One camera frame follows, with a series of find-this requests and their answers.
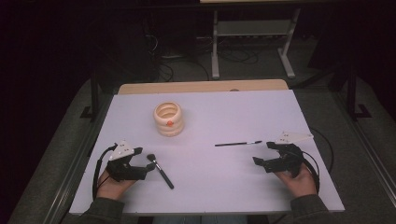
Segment wooden table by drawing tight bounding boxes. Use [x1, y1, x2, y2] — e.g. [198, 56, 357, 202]
[118, 78, 290, 95]

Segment black floor cables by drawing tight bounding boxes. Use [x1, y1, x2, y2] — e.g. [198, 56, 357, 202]
[217, 46, 260, 65]

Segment black metal stand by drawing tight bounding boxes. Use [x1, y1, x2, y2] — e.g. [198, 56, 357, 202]
[346, 63, 374, 123]
[79, 70, 101, 123]

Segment black makeup brush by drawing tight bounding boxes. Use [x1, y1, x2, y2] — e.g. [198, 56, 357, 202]
[146, 153, 176, 190]

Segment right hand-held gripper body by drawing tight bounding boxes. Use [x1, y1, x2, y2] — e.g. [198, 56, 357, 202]
[262, 130, 315, 179]

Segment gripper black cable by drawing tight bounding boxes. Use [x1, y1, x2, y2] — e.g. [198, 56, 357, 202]
[92, 143, 119, 201]
[300, 126, 335, 194]

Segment person's left hand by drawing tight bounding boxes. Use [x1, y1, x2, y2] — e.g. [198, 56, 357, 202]
[96, 169, 138, 201]

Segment white metal stand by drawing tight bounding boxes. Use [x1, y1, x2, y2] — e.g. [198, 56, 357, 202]
[210, 7, 302, 80]

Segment person's right hand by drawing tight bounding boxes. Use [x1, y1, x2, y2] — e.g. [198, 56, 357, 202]
[275, 170, 319, 199]

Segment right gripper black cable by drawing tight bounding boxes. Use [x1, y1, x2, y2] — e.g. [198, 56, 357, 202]
[300, 126, 335, 194]

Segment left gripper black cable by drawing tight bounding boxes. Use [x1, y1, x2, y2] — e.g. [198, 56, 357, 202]
[92, 143, 119, 201]

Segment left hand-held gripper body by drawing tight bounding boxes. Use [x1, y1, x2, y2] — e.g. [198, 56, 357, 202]
[106, 139, 148, 183]

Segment black thin pen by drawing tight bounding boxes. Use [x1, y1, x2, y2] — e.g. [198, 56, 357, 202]
[214, 140, 263, 147]

